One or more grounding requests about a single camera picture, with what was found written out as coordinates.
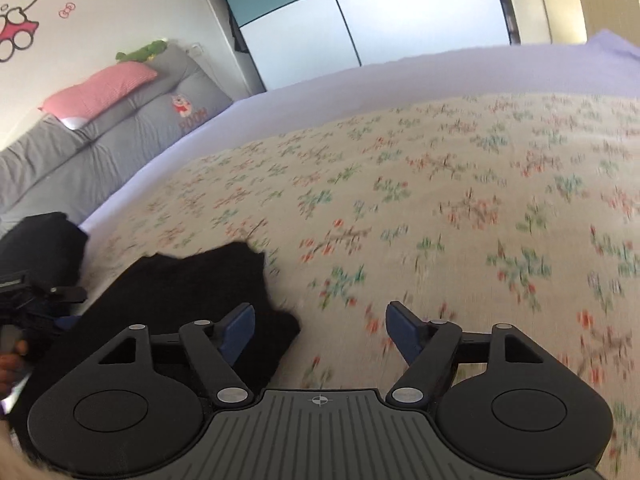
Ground black pants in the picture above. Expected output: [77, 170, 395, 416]
[9, 242, 300, 458]

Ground person's left hand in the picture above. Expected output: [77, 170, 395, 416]
[0, 339, 28, 400]

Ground grey headboard cushion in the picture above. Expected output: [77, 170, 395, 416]
[1, 46, 233, 233]

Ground floral bed blanket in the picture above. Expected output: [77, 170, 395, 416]
[84, 94, 639, 479]

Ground pink pillow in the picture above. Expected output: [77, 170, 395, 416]
[39, 62, 157, 130]

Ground green plush toy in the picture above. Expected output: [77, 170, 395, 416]
[115, 39, 168, 63]

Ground white and teal wardrobe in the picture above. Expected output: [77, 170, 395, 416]
[226, 0, 520, 90]

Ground lavender bed sheet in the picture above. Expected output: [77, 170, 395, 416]
[81, 30, 639, 238]

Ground cream door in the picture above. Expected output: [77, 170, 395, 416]
[511, 0, 587, 44]

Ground hello kitty wall sticker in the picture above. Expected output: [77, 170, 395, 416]
[1, 0, 77, 64]

